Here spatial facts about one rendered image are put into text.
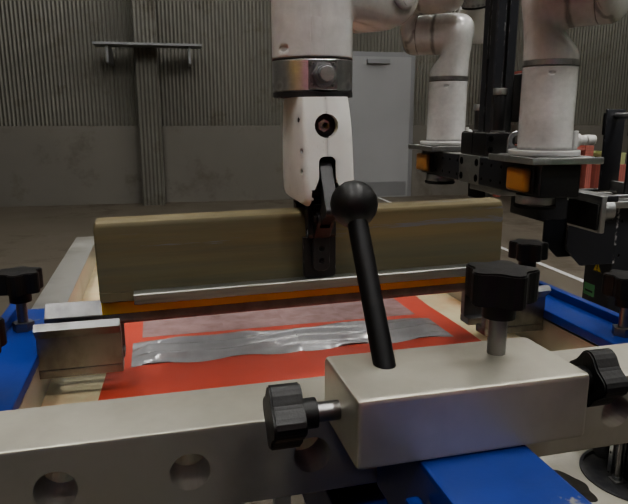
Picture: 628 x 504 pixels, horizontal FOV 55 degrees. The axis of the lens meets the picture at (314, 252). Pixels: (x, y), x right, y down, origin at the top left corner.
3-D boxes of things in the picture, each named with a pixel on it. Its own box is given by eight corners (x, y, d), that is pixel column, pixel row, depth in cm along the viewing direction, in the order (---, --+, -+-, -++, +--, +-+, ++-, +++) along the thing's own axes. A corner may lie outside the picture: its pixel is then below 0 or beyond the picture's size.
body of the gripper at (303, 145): (368, 79, 53) (367, 206, 56) (335, 84, 63) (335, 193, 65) (284, 79, 51) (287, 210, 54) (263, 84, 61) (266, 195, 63)
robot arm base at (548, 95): (567, 152, 120) (574, 70, 116) (610, 156, 108) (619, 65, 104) (495, 153, 117) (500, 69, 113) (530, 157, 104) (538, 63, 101)
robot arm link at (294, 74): (369, 57, 53) (368, 90, 53) (339, 64, 61) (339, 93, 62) (284, 55, 51) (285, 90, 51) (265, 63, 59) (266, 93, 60)
